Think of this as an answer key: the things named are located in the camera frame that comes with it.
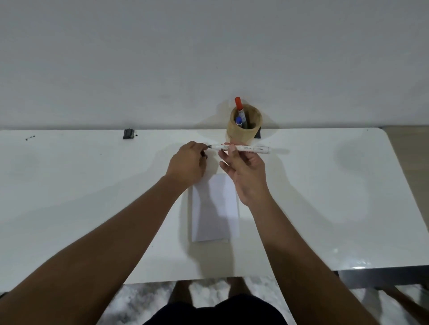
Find person's right hand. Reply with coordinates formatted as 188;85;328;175
218;143;271;208

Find person's leg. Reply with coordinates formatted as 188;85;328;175
226;277;252;299
167;280;193;305

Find black marker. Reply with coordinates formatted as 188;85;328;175
207;143;271;154

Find black shorts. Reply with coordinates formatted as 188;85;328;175
142;294;289;325

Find person's left hand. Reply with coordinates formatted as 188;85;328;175
165;141;210;190

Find person's right leg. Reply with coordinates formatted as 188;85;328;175
226;277;252;299

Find wooden pen holder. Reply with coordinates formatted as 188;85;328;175
226;104;263;145

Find brown diagonal table leg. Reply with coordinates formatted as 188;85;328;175
382;286;429;324

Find person's right forearm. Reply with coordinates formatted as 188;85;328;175
249;194;379;325

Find red marker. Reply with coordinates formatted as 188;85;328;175
234;96;248;129

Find person's left forearm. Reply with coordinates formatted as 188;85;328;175
0;175;187;325

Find person's left leg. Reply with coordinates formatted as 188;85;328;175
167;280;193;305

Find white paper sheet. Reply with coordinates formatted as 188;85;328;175
191;172;240;243

